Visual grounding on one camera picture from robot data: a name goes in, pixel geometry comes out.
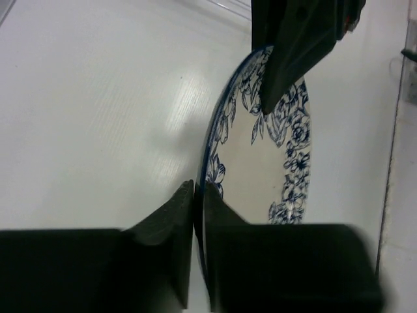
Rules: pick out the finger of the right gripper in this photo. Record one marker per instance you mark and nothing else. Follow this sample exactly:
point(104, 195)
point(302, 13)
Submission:
point(301, 33)

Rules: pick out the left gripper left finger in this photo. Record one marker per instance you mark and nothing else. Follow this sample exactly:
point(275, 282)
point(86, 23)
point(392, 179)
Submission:
point(145, 268)

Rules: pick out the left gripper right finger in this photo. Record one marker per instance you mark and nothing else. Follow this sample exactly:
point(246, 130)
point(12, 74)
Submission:
point(285, 268)

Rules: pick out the blue floral plate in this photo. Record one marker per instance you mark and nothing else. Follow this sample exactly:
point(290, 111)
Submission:
point(259, 164)

